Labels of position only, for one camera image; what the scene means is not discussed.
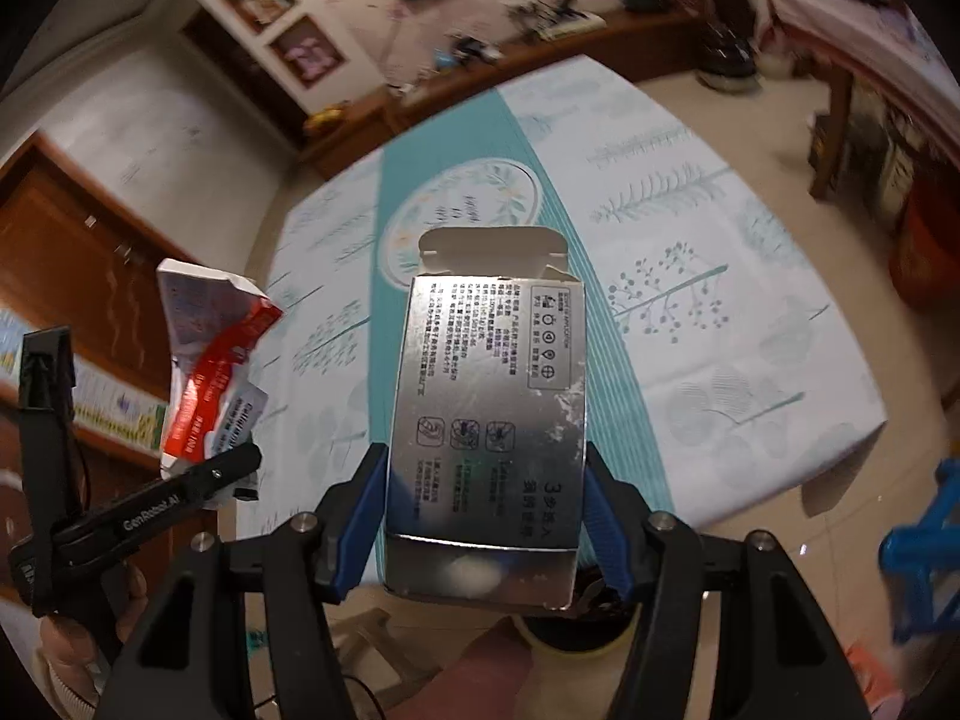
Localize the pink plastic stool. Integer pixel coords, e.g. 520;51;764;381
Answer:
846;644;907;720

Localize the white and teal tablecloth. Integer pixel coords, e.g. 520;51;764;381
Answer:
234;55;890;593

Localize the red white wrapper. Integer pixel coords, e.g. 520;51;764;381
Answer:
156;259;283;479

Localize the black rice cooker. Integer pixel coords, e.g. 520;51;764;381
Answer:
695;21;760;94

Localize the orange red plastic bucket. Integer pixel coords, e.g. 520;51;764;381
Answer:
889;177;958;312

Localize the silver cardboard box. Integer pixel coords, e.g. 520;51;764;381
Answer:
382;226;587;614

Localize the round yellow-rimmed trash bin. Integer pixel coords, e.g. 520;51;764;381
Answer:
512;603;638;660

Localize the blue plastic stool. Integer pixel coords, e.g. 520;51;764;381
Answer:
878;458;958;644

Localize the wooden tv cabinet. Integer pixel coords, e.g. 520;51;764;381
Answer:
298;10;706;181

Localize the side table with pink cloth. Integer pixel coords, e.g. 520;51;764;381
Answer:
766;0;958;200

